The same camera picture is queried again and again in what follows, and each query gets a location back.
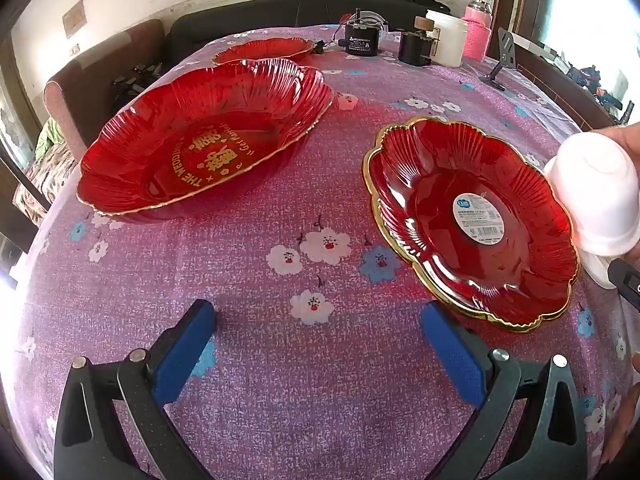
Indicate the black phone stand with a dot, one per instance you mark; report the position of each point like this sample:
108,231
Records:
505,45

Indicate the pink sleeved bottle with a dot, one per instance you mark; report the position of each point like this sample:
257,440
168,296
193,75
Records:
475,35

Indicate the wooden window frame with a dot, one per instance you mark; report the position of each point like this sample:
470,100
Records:
550,85

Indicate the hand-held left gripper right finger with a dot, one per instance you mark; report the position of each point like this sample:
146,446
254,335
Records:
452,350

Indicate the large red plate gold lettering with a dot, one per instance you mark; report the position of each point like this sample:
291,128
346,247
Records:
150,160

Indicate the black sofa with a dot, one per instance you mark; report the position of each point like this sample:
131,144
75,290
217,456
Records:
280,12

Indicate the black power plug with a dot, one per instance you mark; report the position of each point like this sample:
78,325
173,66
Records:
320,49

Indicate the green cloth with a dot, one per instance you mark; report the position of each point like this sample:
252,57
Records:
50,137

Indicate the dark windowsill ornament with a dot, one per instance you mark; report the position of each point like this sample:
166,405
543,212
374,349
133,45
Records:
585,77

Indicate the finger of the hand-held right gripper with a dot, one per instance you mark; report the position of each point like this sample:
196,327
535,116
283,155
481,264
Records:
625,282

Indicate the white plastic jar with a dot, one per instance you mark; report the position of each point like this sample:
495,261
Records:
452,40

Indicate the purple floral tablecloth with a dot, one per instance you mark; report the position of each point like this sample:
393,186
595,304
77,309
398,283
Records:
300,385

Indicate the person's right hand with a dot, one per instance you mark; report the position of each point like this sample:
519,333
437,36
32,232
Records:
625,420

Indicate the black box with wooden knob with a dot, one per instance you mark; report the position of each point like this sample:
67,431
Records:
412,50

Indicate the black metal tools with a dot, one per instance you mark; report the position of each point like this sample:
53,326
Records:
137,80

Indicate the patterned blanket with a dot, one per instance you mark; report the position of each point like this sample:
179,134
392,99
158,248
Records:
45,175

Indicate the white disposable bowl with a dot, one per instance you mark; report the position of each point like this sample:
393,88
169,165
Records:
600,270
595,195

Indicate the brown armchair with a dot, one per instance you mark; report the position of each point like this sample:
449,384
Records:
95,80

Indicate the black labelled cylindrical device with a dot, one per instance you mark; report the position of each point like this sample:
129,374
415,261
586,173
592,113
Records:
362,40

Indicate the wall switch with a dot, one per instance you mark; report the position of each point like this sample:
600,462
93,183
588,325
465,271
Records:
75,49

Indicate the white flat box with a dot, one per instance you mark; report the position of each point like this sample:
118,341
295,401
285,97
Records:
537,50

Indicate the red plate thick gold rim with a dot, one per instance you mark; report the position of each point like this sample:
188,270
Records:
425,185

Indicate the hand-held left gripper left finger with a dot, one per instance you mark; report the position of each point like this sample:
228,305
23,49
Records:
182,355

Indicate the small red plate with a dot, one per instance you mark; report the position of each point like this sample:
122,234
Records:
260,50

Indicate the wall plaque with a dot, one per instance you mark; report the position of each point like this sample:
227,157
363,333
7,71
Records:
74,19

